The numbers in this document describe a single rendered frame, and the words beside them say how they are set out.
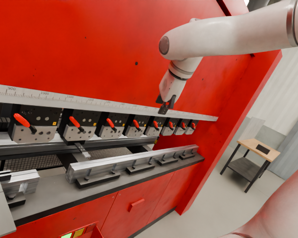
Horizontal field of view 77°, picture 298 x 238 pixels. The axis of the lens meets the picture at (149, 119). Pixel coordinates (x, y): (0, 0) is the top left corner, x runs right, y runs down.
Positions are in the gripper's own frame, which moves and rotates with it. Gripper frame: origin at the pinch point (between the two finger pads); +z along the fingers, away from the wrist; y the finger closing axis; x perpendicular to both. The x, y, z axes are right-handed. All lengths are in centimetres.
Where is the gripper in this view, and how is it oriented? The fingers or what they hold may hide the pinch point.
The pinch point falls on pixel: (161, 105)
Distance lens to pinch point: 73.2
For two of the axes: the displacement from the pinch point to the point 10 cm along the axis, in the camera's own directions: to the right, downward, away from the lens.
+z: -3.3, 6.6, 6.7
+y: 1.1, 7.4, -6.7
